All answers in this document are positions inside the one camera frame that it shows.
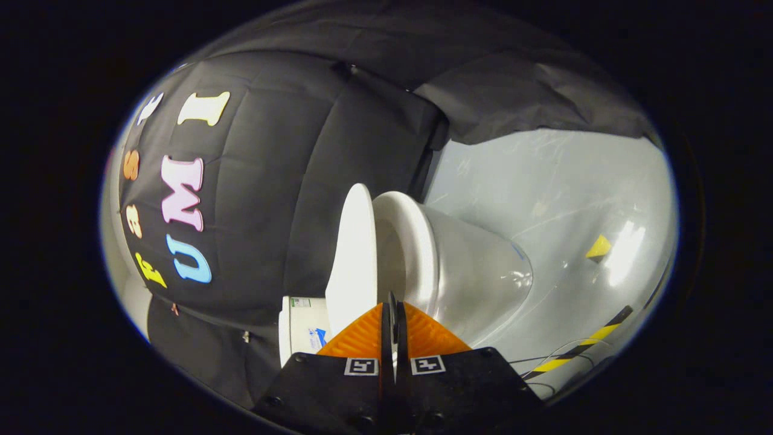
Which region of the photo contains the white toilet tank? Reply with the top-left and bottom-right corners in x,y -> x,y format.
278,295 -> 332,368

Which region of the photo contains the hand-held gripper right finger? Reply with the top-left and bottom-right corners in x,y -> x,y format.
393,301 -> 544,435

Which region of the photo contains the black backdrop cloth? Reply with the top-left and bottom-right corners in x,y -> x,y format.
118,0 -> 663,411

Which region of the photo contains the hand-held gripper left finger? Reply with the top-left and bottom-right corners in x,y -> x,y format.
252,292 -> 397,435

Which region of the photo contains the black yellow striped tape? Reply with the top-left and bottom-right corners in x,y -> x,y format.
522,305 -> 634,381

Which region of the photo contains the small yellow tape piece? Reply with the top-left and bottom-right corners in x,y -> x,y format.
585,234 -> 613,260

